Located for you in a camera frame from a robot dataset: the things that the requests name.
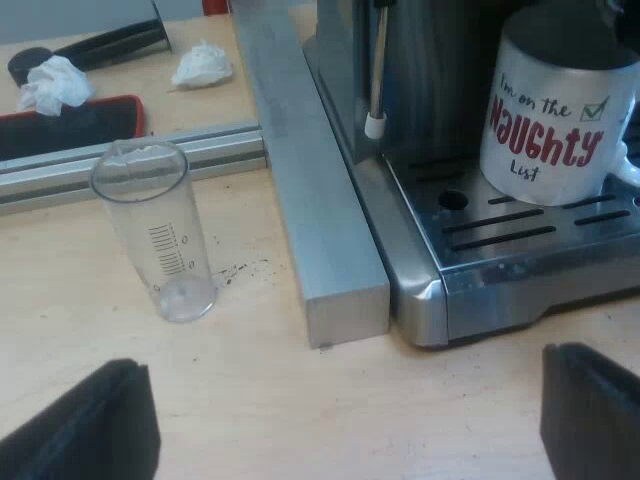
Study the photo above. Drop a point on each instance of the aluminium rail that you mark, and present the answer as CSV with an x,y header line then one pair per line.
x,y
60,172

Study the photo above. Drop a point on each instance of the black case with red rim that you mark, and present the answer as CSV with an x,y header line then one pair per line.
x,y
65,127

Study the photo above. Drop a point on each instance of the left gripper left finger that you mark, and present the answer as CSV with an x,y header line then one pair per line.
x,y
85,430

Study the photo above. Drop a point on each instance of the metal block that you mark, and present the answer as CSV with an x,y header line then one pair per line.
x,y
310,175

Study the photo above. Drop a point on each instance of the steel espresso machine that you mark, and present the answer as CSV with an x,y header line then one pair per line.
x,y
500,280

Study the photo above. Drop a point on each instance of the black tool with round knob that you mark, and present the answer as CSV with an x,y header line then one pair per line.
x,y
100,47

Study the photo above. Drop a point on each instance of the crumpled white tissue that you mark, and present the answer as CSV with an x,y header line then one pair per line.
x,y
202,65
55,85

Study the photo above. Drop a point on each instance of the white mug with red and black print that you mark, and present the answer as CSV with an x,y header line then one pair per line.
x,y
540,125

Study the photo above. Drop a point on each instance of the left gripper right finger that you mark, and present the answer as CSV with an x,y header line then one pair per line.
x,y
595,415

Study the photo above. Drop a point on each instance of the clear measuring glass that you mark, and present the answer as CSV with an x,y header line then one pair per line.
x,y
165,240

